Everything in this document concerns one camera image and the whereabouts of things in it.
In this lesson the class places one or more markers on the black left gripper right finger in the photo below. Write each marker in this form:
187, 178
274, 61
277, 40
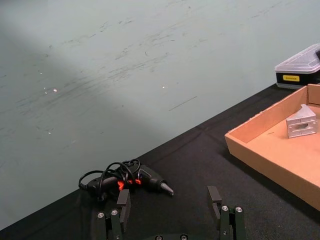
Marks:
226, 216

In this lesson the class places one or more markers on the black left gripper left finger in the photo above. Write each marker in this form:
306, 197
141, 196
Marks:
124, 208

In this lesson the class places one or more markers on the black table cloth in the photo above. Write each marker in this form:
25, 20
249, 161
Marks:
190, 175

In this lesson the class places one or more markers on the shallow brown cardboard tray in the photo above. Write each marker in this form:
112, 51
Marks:
282, 147

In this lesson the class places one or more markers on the small white plastic piece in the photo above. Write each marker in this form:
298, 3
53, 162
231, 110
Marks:
301, 123

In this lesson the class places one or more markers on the clear plastic case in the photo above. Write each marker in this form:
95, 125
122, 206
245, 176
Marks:
298, 68

